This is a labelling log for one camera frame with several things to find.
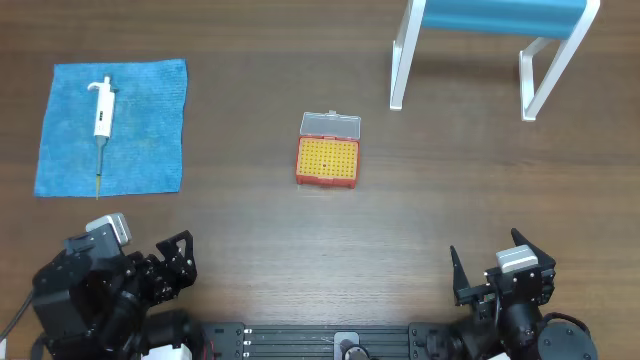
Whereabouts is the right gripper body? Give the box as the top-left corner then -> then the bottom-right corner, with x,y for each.
472,267 -> 556,314

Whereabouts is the white pipette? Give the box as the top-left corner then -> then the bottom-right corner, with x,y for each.
86,74 -> 120,200

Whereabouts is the mounting rail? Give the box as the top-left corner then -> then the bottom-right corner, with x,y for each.
199,322 -> 461,360

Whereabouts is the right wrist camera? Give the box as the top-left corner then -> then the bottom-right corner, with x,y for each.
495,244 -> 540,275

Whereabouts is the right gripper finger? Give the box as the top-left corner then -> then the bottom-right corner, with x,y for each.
509,228 -> 557,271
448,244 -> 474,307

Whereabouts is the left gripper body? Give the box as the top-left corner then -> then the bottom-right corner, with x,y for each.
124,252 -> 197,307

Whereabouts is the red and yellow tip box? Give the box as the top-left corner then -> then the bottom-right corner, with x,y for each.
294,110 -> 362,190

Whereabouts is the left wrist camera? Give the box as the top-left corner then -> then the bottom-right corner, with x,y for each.
85,213 -> 132,247

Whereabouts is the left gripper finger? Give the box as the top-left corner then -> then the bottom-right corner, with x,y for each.
155,229 -> 195,266

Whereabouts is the white and blue stand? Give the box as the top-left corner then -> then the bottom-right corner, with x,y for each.
388,0 -> 601,121

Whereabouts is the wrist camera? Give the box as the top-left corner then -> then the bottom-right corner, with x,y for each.
495,244 -> 540,275
85,213 -> 132,247

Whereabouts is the blue cloth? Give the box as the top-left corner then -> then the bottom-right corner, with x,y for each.
33,58 -> 189,199

